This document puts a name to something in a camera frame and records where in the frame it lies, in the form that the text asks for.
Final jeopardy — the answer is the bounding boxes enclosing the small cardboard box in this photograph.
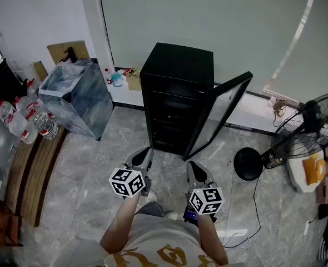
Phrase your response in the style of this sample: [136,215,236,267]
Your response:
[30,61,48,82]

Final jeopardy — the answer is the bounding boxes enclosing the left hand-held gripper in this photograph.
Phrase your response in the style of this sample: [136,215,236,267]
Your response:
[108,147,155,200]

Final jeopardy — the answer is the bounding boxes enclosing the person's white printed shirt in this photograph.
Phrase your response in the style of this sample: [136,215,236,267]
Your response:
[51,212,245,267]

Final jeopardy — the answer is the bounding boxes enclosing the black faucet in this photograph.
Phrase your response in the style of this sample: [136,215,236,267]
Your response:
[62,46,78,64]

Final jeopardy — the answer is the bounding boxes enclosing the brown wooden stool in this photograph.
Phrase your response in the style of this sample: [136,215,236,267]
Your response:
[0,196,23,247]

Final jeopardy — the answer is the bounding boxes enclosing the orange cushion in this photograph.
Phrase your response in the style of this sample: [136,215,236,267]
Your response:
[302,156,326,185]

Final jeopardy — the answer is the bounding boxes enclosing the black power cable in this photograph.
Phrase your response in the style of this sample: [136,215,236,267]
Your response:
[223,167,262,249]

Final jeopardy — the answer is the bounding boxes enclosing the person's blue jeans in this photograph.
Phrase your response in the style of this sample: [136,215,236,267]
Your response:
[135,201,165,218]

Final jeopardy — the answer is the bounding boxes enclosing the large cardboard sheet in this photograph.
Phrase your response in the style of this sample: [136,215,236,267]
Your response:
[46,40,91,66]

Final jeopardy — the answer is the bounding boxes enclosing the glass fridge door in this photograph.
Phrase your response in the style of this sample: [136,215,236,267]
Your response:
[182,71,254,161]

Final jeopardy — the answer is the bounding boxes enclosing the blue plush toy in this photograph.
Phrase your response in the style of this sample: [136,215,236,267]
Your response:
[111,71,126,88]

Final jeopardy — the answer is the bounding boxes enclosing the brown paper bag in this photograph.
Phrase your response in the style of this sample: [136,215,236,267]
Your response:
[125,66,142,91]

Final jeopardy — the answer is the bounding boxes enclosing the group of clear water bottles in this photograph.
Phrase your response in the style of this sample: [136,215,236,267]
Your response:
[0,78,59,146]

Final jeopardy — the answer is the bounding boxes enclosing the person's right forearm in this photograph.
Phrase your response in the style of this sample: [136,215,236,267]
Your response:
[197,212,228,266]

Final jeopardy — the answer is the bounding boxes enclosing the brown rope bundle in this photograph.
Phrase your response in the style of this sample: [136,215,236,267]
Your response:
[272,98,289,127]

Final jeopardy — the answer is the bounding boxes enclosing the pale roller blind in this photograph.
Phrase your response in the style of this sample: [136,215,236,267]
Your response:
[98,0,328,102]

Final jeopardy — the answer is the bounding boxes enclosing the curved wooden platform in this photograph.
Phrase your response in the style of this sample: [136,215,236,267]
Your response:
[5,126,69,228]

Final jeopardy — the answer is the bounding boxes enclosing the black case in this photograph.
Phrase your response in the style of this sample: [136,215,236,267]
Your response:
[0,58,28,104]

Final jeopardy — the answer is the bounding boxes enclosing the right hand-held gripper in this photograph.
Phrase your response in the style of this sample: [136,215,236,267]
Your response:
[183,161,225,224]

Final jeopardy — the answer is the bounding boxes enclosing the black mini fridge cabinet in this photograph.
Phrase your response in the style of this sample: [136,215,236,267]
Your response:
[140,42,215,157]

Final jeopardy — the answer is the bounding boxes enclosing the white window ledge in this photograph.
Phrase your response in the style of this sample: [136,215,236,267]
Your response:
[108,65,301,135]

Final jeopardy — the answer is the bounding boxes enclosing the white round stool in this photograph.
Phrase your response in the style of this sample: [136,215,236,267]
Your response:
[286,149,328,194]

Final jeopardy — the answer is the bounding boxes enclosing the black floor fan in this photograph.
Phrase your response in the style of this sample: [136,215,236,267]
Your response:
[233,91,328,182]

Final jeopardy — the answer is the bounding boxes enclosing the person's left forearm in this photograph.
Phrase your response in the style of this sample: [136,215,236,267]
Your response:
[99,195,141,255]

